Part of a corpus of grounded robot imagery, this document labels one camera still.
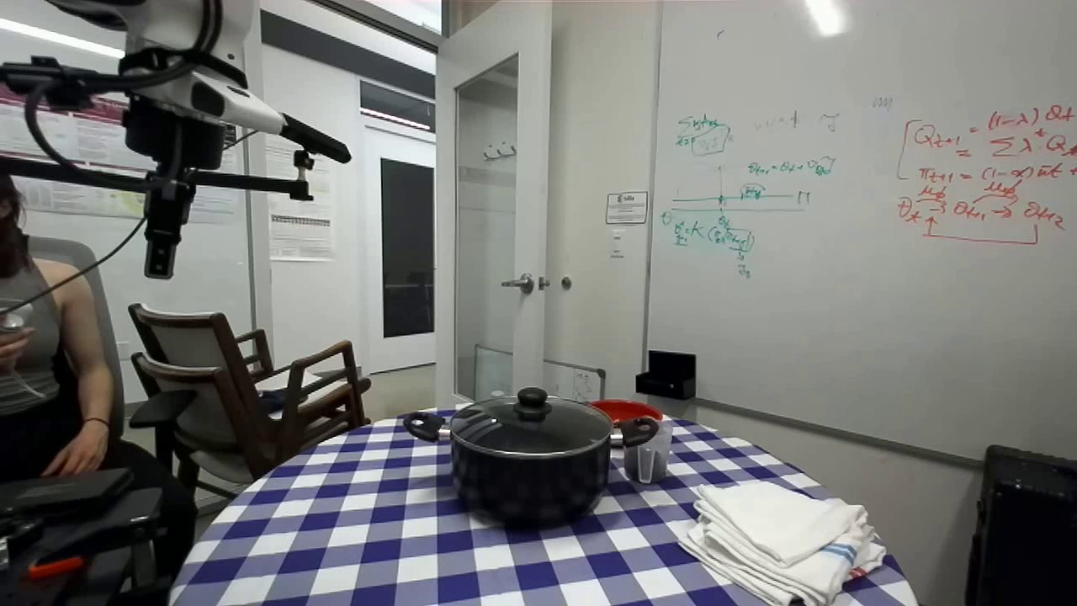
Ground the glass pot lid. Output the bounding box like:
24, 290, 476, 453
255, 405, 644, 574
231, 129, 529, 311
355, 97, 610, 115
452, 388, 614, 456

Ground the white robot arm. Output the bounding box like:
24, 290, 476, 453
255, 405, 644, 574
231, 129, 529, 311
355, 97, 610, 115
0, 0, 352, 280

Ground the black cooking pot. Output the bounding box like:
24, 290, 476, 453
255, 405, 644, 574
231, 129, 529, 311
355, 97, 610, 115
404, 415, 631, 529

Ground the red bowl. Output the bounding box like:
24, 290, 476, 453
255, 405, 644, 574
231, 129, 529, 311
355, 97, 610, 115
592, 400, 664, 423

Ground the black eraser holder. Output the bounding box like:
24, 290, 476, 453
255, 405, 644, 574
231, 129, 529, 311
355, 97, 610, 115
637, 351, 698, 400

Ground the white cup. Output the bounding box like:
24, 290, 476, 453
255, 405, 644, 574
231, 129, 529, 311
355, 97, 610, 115
622, 416, 671, 483

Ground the white door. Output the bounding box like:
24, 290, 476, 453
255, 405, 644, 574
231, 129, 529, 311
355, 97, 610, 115
436, 0, 551, 405

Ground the blue white checkered tablecloth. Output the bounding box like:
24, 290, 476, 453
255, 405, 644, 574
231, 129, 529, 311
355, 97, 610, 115
164, 407, 922, 606

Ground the folded white towel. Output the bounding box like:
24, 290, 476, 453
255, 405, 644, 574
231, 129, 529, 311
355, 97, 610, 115
677, 482, 886, 606

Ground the whiteboard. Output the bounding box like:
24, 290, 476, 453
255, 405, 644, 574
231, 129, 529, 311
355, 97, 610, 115
647, 0, 1077, 456

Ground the wooden chair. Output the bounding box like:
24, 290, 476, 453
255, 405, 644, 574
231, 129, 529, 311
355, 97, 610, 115
127, 302, 371, 493

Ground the seated person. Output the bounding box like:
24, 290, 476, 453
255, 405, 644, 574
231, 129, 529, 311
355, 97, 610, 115
0, 171, 195, 574

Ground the black laptop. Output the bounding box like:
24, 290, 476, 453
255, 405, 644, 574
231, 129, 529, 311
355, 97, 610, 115
0, 468, 160, 563

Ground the black speaker box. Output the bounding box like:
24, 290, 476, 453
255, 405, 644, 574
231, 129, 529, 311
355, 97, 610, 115
968, 444, 1077, 606

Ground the black camera boom bar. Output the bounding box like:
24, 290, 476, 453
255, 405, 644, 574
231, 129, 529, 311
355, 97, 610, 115
0, 155, 315, 201

